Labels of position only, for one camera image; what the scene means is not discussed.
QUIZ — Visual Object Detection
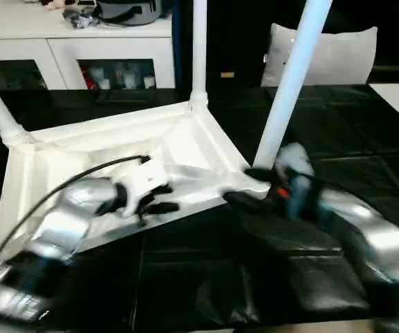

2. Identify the white plastic table top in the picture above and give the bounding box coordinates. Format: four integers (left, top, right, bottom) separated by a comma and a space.
0, 99, 273, 253

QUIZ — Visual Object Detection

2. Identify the black work mat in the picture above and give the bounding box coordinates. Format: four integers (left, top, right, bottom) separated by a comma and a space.
0, 85, 399, 327

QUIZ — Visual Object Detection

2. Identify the black cabinet with gold label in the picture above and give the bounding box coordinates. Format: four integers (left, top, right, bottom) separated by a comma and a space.
171, 0, 273, 89

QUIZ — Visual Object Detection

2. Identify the grey cushion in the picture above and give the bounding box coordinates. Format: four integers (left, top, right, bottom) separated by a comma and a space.
260, 23, 378, 87

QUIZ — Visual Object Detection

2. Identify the grey round helmet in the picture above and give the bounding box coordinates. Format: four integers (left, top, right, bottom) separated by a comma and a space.
96, 0, 167, 27

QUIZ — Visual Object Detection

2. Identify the dark clutter pile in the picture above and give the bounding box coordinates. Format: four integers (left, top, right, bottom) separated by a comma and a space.
62, 8, 101, 31

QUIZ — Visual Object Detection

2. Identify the white glass-door cabinet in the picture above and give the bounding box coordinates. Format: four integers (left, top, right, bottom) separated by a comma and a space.
0, 0, 176, 91

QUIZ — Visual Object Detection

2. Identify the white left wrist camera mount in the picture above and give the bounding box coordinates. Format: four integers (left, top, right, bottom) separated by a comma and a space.
121, 161, 169, 218

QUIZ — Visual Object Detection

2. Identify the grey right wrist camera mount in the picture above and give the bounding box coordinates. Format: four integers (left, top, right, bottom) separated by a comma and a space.
275, 142, 316, 223

